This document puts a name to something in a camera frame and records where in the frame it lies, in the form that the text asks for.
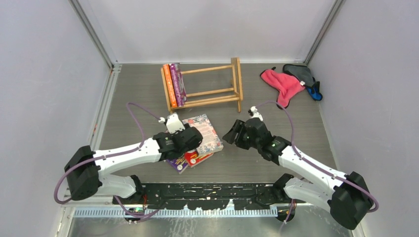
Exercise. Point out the orange treehouse book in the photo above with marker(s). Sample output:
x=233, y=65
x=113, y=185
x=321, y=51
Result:
x=170, y=87

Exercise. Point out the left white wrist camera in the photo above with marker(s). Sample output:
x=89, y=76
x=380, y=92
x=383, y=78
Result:
x=174, y=124

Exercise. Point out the pink cloth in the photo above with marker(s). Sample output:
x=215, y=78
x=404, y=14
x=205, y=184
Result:
x=288, y=86

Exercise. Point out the red cartoon book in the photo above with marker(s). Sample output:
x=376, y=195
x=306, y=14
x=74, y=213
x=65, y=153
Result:
x=192, y=158

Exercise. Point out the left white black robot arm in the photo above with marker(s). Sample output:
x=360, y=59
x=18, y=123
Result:
x=90, y=172

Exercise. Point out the grey cloth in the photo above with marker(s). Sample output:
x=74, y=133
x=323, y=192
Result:
x=302, y=73

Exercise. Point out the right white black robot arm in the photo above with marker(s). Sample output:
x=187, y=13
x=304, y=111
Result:
x=345, y=196

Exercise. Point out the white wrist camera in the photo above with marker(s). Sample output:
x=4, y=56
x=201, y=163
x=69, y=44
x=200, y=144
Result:
x=254, y=113
x=174, y=124

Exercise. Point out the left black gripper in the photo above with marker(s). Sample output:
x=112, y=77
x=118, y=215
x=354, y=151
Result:
x=186, y=126

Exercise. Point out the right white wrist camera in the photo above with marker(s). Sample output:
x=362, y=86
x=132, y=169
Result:
x=254, y=113

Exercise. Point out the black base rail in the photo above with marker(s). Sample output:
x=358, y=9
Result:
x=208, y=196

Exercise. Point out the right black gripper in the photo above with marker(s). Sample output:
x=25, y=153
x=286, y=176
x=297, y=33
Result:
x=239, y=127

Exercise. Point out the wooden book rack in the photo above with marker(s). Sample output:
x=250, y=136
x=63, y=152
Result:
x=212, y=85

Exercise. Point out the slotted cable duct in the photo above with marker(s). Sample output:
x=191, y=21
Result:
x=117, y=212

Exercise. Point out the purple book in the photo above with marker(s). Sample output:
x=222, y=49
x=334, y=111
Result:
x=177, y=80
x=179, y=164

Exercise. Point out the blue cloth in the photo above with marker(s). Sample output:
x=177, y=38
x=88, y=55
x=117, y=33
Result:
x=314, y=91

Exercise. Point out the floral Alcott book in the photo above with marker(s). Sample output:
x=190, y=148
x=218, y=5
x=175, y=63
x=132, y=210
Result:
x=211, y=142

